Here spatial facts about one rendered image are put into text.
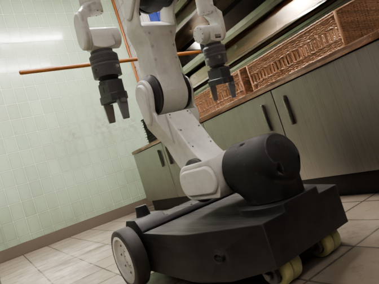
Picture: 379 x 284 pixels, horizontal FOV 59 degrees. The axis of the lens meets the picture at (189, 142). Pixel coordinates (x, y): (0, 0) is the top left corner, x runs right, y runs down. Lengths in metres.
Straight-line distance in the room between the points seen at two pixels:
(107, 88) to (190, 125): 0.30
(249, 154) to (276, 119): 0.81
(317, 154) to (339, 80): 0.33
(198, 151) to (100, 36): 0.46
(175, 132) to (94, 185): 2.45
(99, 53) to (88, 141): 2.55
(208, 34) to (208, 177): 0.60
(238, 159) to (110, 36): 0.54
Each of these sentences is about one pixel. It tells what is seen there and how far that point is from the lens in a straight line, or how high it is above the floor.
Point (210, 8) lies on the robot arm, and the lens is 1.35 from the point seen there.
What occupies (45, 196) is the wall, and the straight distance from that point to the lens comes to 3.41.
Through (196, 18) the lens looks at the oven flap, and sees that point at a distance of 2.77.
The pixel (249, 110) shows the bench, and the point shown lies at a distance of 1.76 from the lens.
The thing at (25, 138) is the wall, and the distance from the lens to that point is 3.47.
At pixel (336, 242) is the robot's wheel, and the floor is 0.03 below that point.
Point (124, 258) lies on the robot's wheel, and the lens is 1.24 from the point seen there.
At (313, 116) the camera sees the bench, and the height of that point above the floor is 0.37.
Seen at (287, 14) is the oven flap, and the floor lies 1.01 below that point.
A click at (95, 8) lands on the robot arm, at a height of 0.87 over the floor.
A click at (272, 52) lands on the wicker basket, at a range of 1.68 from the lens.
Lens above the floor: 0.35
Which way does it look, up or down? 3 degrees up
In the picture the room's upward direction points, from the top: 18 degrees counter-clockwise
